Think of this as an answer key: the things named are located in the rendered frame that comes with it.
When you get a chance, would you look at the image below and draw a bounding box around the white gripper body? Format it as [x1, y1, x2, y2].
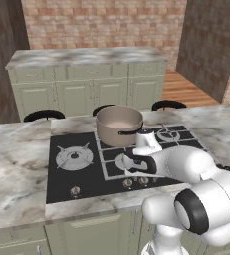
[121, 152, 158, 177]

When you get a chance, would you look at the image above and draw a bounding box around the round metal stove knob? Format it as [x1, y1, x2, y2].
[138, 176, 150, 186]
[70, 185, 82, 196]
[121, 178, 133, 189]

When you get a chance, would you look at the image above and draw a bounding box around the black stove hob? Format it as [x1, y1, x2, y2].
[45, 124, 209, 205]

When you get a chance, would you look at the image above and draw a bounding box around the beige cooking pot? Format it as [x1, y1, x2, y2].
[95, 105, 144, 148]

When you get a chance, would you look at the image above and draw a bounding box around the black stool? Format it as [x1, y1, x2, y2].
[23, 109, 67, 123]
[151, 99, 188, 112]
[92, 104, 116, 118]

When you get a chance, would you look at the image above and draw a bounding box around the pale green cupboard door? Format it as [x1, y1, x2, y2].
[44, 211, 136, 255]
[137, 208, 160, 255]
[0, 241, 52, 255]

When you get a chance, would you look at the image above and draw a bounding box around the pale green cupboard run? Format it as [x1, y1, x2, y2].
[4, 46, 170, 123]

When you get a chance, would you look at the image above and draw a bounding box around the pale green drawer front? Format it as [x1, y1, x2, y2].
[0, 226, 50, 250]

